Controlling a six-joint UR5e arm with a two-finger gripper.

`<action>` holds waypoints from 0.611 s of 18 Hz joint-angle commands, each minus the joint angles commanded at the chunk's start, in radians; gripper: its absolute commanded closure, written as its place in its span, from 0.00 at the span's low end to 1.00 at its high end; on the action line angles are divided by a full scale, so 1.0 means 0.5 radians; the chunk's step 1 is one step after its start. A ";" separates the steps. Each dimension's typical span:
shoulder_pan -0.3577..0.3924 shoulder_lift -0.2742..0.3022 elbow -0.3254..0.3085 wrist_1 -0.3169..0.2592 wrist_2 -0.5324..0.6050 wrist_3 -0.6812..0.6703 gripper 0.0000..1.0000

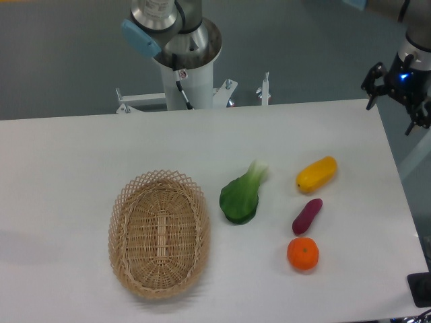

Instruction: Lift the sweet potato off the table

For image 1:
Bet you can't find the orange tangerine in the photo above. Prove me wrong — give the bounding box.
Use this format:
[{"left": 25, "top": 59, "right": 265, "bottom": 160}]
[{"left": 286, "top": 237, "right": 319, "bottom": 271}]

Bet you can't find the yellow mango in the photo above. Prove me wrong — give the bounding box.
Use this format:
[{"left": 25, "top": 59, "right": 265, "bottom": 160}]
[{"left": 296, "top": 156, "right": 338, "bottom": 194}]

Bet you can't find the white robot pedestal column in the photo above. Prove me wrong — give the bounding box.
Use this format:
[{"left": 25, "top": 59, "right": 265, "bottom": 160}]
[{"left": 159, "top": 63, "right": 213, "bottom": 111}]

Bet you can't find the green bok choy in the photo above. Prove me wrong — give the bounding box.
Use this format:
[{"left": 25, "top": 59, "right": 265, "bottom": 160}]
[{"left": 219, "top": 160, "right": 269, "bottom": 225}]

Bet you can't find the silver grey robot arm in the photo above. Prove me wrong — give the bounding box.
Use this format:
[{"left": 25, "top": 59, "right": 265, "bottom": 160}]
[{"left": 121, "top": 1, "right": 430, "bottom": 129}]

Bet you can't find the black white cable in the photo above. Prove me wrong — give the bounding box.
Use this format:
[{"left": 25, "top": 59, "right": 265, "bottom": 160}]
[{"left": 170, "top": 52, "right": 195, "bottom": 110}]

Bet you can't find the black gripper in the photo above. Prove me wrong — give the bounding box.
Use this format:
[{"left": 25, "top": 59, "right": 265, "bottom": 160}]
[{"left": 361, "top": 55, "right": 430, "bottom": 136}]

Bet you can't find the oval woven wicker basket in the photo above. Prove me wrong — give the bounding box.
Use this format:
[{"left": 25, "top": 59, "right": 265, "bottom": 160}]
[{"left": 108, "top": 170, "right": 211, "bottom": 300}]

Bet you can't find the black device at table edge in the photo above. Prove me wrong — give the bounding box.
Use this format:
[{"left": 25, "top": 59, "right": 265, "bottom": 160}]
[{"left": 407, "top": 272, "right": 430, "bottom": 308}]

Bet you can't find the purple sweet potato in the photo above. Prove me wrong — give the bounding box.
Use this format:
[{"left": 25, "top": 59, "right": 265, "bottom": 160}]
[{"left": 292, "top": 199, "right": 323, "bottom": 236}]

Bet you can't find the white metal mounting frame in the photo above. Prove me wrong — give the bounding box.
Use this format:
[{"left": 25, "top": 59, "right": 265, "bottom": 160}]
[{"left": 115, "top": 71, "right": 271, "bottom": 114}]

